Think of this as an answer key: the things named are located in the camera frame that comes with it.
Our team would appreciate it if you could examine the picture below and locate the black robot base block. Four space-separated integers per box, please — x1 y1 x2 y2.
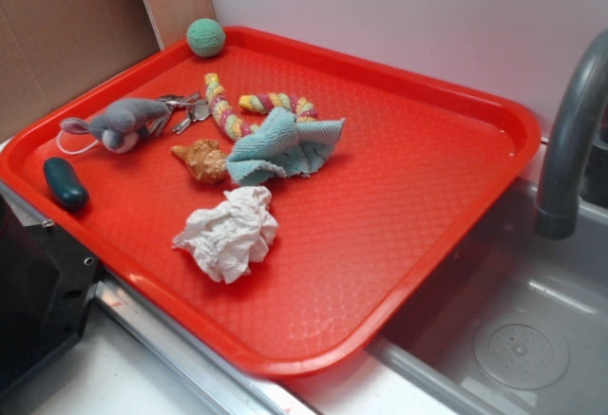
1 199 100 398

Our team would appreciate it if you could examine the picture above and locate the crumpled white paper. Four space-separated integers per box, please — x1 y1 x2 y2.
172 186 279 284

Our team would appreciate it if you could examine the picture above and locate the red plastic tray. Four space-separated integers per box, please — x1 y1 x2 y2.
1 28 541 378

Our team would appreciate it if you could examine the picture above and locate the light blue cloth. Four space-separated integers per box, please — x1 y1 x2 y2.
226 107 346 186

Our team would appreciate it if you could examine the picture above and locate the brown toy ice cream cone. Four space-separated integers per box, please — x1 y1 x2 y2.
170 139 228 184

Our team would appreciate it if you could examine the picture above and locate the silver key bunch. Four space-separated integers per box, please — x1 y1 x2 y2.
148 91 208 138

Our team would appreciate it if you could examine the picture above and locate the green textured ball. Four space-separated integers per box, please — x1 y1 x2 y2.
186 18 226 58

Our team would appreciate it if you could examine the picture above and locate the grey plush mouse toy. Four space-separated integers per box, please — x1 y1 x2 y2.
56 98 170 155

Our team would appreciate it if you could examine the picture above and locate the dark green toy pickle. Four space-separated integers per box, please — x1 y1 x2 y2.
43 157 90 211

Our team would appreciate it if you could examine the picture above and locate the grey plastic sink basin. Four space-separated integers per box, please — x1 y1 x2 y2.
369 180 607 414

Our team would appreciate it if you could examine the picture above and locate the grey toy faucet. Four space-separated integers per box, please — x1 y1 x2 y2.
534 31 607 239

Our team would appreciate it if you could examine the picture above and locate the brown cardboard panel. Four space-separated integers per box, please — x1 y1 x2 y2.
1 0 159 141

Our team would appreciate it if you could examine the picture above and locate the colourful braided rope toy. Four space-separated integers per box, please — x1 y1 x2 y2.
204 73 318 141

